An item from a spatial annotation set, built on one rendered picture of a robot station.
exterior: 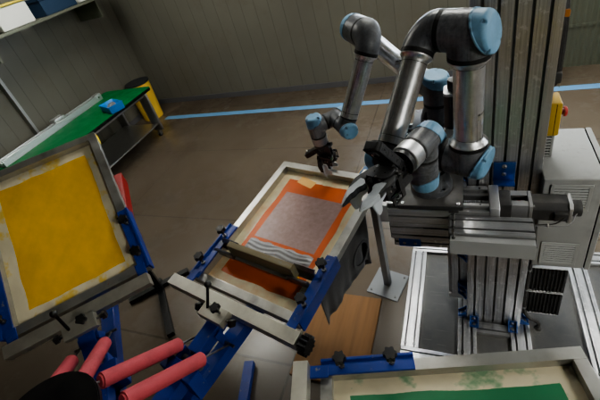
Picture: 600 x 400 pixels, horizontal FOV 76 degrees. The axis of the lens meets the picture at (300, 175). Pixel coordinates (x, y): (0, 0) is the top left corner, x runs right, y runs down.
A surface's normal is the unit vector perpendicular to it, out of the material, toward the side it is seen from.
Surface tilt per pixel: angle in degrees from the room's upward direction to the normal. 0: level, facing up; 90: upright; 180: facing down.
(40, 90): 90
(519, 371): 0
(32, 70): 90
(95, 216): 32
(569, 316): 0
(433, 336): 0
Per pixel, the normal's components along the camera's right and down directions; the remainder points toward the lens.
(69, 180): 0.03, -0.44
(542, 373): -0.24, -0.79
